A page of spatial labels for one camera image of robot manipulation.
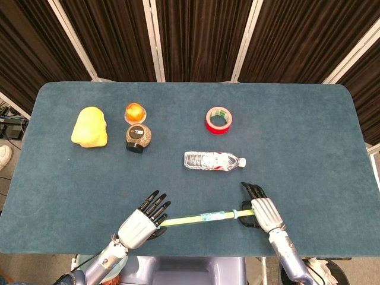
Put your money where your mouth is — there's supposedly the black electronics with cables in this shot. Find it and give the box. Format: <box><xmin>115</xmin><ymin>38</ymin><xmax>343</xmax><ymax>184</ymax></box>
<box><xmin>0</xmin><ymin>100</ymin><xmax>29</xmax><ymax>140</ymax></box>

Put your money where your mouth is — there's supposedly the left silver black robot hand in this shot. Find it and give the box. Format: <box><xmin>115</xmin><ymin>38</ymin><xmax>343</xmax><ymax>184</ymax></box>
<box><xmin>114</xmin><ymin>189</ymin><xmax>172</xmax><ymax>249</ymax></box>

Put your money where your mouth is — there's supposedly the white crumpled cloth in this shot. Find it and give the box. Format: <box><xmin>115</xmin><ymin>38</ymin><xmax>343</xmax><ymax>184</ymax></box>
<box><xmin>307</xmin><ymin>257</ymin><xmax>335</xmax><ymax>278</ymax></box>

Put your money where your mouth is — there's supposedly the dark brown curtain panel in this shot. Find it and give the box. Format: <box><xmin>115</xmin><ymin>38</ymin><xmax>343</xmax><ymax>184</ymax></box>
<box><xmin>337</xmin><ymin>50</ymin><xmax>380</xmax><ymax>146</ymax></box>
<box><xmin>58</xmin><ymin>0</ymin><xmax>158</xmax><ymax>83</ymax></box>
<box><xmin>239</xmin><ymin>0</ymin><xmax>376</xmax><ymax>84</ymax></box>
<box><xmin>0</xmin><ymin>0</ymin><xmax>93</xmax><ymax>115</ymax></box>
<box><xmin>156</xmin><ymin>0</ymin><xmax>256</xmax><ymax>83</ymax></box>

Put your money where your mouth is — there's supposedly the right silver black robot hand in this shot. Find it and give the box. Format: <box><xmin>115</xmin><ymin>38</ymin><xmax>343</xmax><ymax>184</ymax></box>
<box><xmin>240</xmin><ymin>181</ymin><xmax>287</xmax><ymax>235</ymax></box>

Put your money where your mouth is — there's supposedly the clear plastic water bottle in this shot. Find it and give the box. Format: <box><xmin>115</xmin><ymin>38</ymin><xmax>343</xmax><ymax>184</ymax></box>
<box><xmin>183</xmin><ymin>150</ymin><xmax>247</xmax><ymax>172</ymax></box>

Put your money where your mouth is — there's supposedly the white shoe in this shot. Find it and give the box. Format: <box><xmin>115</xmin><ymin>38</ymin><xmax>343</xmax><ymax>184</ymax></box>
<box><xmin>0</xmin><ymin>145</ymin><xmax>13</xmax><ymax>172</ymax></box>

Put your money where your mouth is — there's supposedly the spice jar with black lid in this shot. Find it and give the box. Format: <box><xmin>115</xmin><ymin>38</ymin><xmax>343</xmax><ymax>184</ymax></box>
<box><xmin>125</xmin><ymin>124</ymin><xmax>153</xmax><ymax>154</ymax></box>

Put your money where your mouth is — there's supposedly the orange jelly cup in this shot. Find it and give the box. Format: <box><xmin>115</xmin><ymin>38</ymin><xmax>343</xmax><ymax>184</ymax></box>
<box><xmin>124</xmin><ymin>102</ymin><xmax>147</xmax><ymax>124</ymax></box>

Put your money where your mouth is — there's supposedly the lavender robot torso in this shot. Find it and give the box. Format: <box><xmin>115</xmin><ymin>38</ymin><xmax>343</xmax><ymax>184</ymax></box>
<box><xmin>118</xmin><ymin>255</ymin><xmax>247</xmax><ymax>285</ymax></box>

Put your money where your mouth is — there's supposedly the yellow lumpy plush toy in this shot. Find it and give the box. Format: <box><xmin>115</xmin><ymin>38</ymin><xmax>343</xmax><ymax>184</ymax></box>
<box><xmin>70</xmin><ymin>106</ymin><xmax>108</xmax><ymax>148</ymax></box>

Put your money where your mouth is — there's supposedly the black round bin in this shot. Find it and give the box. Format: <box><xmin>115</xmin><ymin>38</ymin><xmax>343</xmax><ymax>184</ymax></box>
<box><xmin>278</xmin><ymin>258</ymin><xmax>350</xmax><ymax>285</ymax></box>

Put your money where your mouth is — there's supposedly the yellow-green thin stick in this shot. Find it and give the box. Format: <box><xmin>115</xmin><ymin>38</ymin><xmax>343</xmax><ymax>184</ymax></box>
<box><xmin>161</xmin><ymin>208</ymin><xmax>255</xmax><ymax>228</ymax></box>

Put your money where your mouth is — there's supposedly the blue felt table cover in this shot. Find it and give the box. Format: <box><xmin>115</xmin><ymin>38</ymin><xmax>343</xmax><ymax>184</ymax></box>
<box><xmin>0</xmin><ymin>82</ymin><xmax>380</xmax><ymax>258</ymax></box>

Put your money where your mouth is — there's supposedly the white partition frame post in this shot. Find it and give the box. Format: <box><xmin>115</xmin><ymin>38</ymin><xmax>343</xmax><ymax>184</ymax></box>
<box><xmin>142</xmin><ymin>0</ymin><xmax>166</xmax><ymax>83</ymax></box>
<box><xmin>0</xmin><ymin>91</ymin><xmax>31</xmax><ymax>120</ymax></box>
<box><xmin>322</xmin><ymin>20</ymin><xmax>380</xmax><ymax>85</ymax></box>
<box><xmin>364</xmin><ymin>142</ymin><xmax>380</xmax><ymax>157</ymax></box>
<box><xmin>48</xmin><ymin>0</ymin><xmax>100</xmax><ymax>81</ymax></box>
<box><xmin>230</xmin><ymin>0</ymin><xmax>264</xmax><ymax>83</ymax></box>

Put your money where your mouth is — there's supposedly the red tape roll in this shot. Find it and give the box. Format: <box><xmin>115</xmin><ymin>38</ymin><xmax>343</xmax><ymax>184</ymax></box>
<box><xmin>204</xmin><ymin>106</ymin><xmax>234</xmax><ymax>135</ymax></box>

